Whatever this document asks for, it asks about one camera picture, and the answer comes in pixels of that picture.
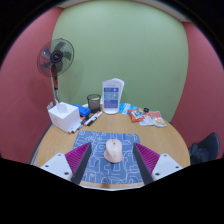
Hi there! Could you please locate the light blue snack packet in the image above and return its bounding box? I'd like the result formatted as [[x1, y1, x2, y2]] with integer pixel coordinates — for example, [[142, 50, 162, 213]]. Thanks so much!
[[118, 102, 134, 115]]

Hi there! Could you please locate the blue whiteboard eraser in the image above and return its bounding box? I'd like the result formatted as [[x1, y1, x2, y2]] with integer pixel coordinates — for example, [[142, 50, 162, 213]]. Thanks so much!
[[73, 103, 92, 118]]

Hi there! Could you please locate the black mesh pen cup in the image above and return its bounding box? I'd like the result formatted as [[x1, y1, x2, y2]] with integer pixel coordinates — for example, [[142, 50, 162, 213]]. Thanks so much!
[[86, 93, 102, 114]]

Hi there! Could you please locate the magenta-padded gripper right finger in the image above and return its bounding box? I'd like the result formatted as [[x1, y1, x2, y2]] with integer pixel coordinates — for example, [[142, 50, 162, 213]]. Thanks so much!
[[132, 142, 184, 186]]

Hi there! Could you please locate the black standing fan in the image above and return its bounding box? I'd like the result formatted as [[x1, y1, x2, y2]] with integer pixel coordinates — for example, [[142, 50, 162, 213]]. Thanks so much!
[[36, 38, 75, 103]]

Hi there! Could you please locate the cream computer mouse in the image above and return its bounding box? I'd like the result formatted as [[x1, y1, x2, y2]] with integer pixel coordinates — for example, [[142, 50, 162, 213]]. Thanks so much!
[[103, 138, 124, 164]]

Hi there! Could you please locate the blue patterned mouse pad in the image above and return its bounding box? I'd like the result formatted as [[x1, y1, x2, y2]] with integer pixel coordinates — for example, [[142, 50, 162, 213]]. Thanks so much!
[[72, 130, 145, 186]]

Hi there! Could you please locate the white marker black cap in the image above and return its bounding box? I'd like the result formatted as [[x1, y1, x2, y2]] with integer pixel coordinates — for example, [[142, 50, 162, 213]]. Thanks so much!
[[85, 110, 104, 127], [71, 115, 90, 134]]

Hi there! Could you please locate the black office chair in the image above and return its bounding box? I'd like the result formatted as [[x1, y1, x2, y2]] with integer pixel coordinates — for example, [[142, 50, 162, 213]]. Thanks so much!
[[199, 132, 221, 160]]

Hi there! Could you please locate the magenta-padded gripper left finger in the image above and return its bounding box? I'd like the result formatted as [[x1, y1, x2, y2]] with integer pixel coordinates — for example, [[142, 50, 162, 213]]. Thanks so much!
[[40, 142, 93, 186]]

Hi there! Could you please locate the white and blue sign stand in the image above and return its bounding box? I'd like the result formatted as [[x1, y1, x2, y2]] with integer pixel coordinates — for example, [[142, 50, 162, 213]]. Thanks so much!
[[101, 79, 121, 115]]

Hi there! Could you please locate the grey mesh chair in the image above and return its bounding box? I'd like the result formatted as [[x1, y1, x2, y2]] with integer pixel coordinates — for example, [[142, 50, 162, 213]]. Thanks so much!
[[29, 143, 40, 166]]

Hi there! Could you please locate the white and orange packet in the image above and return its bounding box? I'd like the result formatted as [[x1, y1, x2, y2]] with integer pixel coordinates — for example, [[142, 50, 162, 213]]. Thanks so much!
[[139, 113, 156, 127], [148, 110, 167, 128]]

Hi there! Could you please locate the white marker red cap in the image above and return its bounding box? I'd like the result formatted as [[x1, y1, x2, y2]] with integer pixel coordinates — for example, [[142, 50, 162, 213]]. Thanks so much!
[[67, 124, 81, 135], [83, 111, 100, 127]]

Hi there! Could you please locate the white tissue box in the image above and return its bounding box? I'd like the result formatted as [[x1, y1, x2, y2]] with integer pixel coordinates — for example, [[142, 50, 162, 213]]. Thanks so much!
[[47, 101, 81, 134]]

